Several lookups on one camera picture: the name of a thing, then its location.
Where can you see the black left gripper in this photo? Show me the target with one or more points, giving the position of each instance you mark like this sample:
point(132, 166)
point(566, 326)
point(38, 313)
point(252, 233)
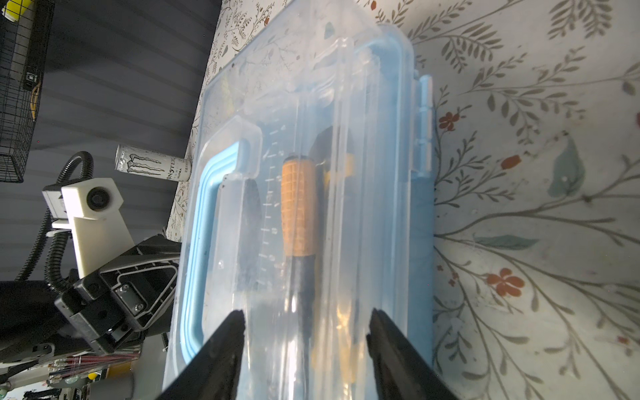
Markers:
point(113, 308)

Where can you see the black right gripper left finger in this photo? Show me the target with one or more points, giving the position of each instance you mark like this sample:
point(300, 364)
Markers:
point(214, 372)

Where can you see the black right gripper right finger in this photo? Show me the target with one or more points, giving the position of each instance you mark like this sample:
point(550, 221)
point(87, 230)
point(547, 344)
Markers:
point(400, 371)

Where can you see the blue clear plastic tool box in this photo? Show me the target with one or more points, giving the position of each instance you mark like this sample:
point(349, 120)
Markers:
point(280, 73)

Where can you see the orange handled screwdriver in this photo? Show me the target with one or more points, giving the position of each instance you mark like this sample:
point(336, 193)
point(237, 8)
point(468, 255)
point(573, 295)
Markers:
point(299, 217)

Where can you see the yellow black handled screwdriver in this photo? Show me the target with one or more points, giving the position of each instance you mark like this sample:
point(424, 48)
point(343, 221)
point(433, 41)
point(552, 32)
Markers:
point(335, 271)

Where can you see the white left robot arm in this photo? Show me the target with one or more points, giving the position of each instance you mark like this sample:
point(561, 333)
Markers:
point(52, 259)

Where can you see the black wire mesh basket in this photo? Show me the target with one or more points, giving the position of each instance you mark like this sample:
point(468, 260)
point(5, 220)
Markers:
point(25, 32)

